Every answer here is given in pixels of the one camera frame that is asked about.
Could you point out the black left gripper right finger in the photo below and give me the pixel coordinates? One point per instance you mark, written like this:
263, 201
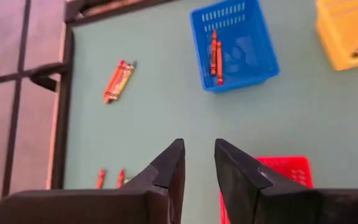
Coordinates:
291, 205

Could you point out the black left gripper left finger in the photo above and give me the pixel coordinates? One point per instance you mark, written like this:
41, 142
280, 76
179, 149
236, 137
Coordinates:
104, 205

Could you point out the red crayon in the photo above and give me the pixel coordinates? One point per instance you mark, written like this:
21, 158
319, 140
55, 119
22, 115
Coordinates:
120, 180
100, 180

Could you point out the red plastic basket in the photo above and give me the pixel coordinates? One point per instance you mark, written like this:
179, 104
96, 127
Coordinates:
291, 169

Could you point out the black table-edge clamp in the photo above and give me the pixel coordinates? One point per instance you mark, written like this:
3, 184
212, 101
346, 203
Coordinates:
43, 79

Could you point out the blue plastic basket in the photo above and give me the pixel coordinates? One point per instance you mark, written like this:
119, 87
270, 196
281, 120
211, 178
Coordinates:
247, 65

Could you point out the yellow plastic basket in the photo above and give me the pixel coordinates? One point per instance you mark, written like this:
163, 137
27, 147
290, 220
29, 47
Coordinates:
337, 46

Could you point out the black table frame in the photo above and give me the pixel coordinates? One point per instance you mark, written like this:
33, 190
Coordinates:
61, 124

